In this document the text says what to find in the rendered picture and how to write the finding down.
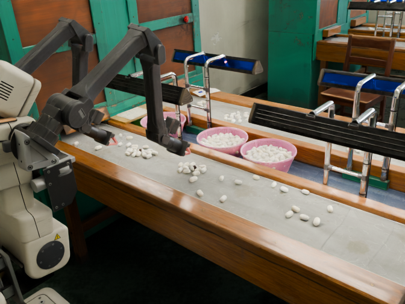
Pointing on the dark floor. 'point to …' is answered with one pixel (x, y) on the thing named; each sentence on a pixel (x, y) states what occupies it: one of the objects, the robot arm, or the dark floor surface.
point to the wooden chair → (345, 99)
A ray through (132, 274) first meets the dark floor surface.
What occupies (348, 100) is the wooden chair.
